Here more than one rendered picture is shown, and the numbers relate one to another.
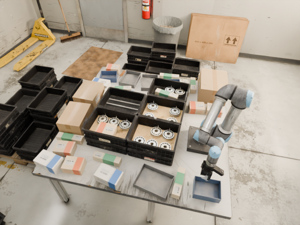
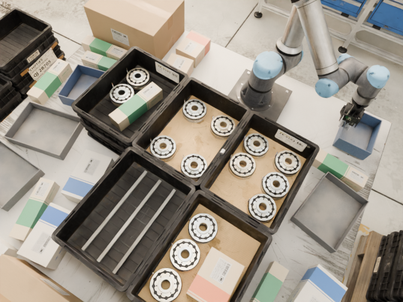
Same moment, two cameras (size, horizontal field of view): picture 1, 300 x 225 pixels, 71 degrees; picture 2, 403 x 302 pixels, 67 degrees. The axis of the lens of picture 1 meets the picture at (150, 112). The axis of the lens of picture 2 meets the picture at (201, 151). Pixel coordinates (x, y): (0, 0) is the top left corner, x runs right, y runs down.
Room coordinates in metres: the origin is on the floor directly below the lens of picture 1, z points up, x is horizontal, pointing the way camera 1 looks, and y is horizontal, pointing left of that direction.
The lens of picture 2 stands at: (1.23, 0.47, 1.92)
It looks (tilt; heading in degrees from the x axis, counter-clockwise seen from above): 63 degrees down; 283
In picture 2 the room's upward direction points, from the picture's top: 6 degrees clockwise
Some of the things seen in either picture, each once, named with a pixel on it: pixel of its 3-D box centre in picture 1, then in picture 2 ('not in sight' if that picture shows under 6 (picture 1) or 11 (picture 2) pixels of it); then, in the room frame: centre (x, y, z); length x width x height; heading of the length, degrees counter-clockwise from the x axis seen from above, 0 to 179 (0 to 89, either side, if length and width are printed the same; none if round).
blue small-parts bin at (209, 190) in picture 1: (206, 189); (357, 132); (0.73, -0.46, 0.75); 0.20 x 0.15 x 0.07; 80
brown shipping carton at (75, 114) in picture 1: (76, 118); not in sight; (1.37, 0.71, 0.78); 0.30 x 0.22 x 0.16; 173
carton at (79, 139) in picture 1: (70, 138); not in sight; (1.17, 0.72, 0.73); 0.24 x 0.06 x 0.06; 81
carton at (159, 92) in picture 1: (166, 95); (137, 106); (1.68, -0.16, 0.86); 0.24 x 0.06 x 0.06; 67
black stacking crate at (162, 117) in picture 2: (162, 112); (193, 134); (1.41, -0.12, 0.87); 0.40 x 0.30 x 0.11; 76
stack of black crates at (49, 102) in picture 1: (52, 111); not in sight; (1.84, 1.22, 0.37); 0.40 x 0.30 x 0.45; 170
